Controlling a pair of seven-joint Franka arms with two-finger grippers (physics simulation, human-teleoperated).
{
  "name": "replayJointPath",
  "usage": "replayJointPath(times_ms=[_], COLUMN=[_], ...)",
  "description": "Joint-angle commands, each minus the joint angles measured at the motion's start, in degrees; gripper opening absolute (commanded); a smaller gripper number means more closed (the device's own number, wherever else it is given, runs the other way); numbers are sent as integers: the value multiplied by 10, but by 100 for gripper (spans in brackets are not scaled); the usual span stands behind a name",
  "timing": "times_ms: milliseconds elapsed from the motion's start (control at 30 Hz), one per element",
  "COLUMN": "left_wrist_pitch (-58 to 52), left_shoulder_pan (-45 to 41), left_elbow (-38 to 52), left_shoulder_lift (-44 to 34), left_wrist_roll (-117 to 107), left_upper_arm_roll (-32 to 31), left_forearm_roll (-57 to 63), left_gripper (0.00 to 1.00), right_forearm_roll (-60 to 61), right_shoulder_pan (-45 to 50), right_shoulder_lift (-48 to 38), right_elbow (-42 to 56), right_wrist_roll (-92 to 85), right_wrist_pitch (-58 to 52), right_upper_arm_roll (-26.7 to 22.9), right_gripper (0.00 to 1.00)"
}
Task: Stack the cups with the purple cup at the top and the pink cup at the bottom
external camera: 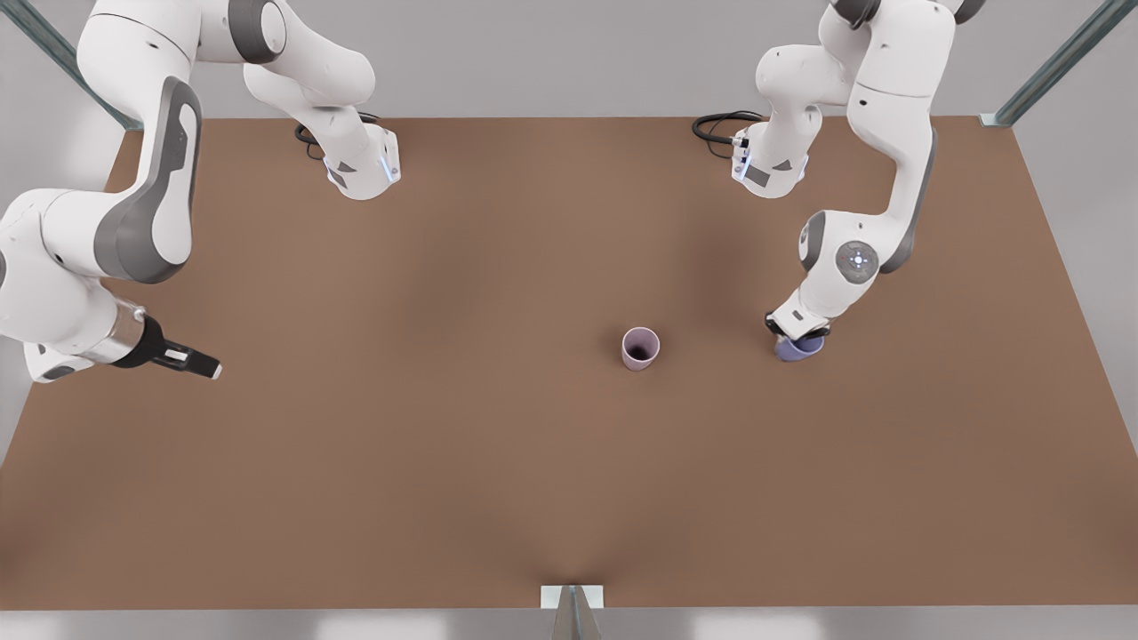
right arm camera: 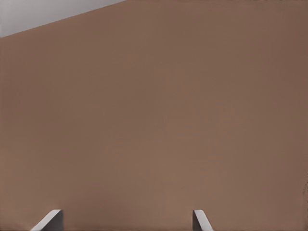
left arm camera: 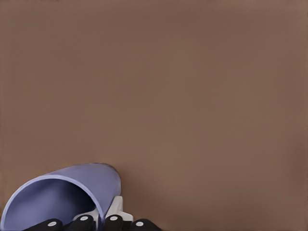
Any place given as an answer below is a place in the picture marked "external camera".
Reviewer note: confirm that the purple cup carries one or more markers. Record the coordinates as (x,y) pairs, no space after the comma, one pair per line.
(797,348)

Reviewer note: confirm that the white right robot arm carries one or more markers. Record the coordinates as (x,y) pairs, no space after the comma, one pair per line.
(142,213)

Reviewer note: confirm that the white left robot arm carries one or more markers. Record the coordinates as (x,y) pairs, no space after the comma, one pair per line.
(876,116)

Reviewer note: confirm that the pink cup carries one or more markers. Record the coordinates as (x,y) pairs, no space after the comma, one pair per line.
(639,348)

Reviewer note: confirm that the silver frame post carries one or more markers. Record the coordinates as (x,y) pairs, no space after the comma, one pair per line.
(62,58)
(572,613)
(1058,62)

